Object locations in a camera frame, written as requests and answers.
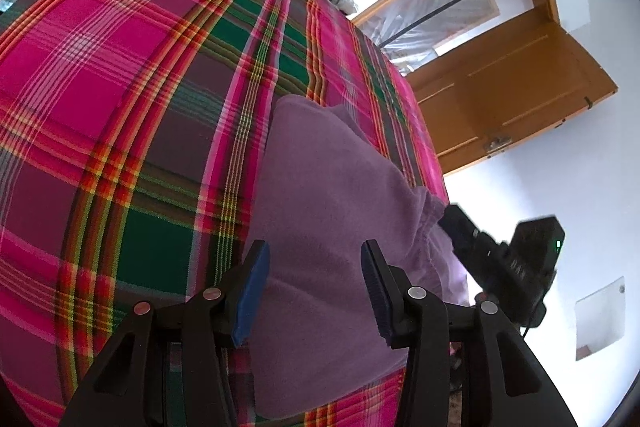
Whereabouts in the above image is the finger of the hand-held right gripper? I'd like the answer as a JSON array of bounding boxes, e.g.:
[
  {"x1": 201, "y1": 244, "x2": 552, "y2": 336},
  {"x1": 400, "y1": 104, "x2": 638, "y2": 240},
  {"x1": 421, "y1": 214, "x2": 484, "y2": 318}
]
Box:
[{"x1": 437, "y1": 204, "x2": 501, "y2": 275}]

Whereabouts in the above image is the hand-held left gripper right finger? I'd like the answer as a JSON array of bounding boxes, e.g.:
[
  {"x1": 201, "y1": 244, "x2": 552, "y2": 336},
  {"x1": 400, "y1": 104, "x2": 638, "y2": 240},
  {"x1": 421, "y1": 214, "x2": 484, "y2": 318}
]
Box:
[{"x1": 361, "y1": 239, "x2": 581, "y2": 427}]

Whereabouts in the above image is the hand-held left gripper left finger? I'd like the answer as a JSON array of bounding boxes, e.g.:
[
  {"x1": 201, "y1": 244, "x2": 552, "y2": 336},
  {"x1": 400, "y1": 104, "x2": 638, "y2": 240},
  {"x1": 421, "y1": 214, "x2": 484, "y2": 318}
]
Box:
[{"x1": 60, "y1": 239, "x2": 271, "y2": 427}]

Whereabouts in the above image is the purple fleece garment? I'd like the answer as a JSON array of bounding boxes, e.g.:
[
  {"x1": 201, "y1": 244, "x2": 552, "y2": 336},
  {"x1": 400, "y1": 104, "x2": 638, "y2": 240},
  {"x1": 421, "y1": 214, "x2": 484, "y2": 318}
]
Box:
[{"x1": 250, "y1": 94, "x2": 471, "y2": 420}]

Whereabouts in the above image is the wooden door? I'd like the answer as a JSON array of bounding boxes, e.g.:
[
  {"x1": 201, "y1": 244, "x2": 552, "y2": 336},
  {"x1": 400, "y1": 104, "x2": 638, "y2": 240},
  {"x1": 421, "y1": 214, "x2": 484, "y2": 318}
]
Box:
[{"x1": 407, "y1": 19, "x2": 618, "y2": 175}]

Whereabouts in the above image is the pink green plaid bed sheet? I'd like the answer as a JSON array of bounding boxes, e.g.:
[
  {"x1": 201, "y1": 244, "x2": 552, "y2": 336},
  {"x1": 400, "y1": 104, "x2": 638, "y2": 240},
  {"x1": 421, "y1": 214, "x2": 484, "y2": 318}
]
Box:
[{"x1": 0, "y1": 0, "x2": 451, "y2": 427}]

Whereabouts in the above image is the white wall panel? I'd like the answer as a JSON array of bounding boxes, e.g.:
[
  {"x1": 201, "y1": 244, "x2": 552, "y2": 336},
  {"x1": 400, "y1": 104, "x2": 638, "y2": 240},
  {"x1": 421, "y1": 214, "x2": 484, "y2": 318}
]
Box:
[{"x1": 574, "y1": 276, "x2": 627, "y2": 362}]

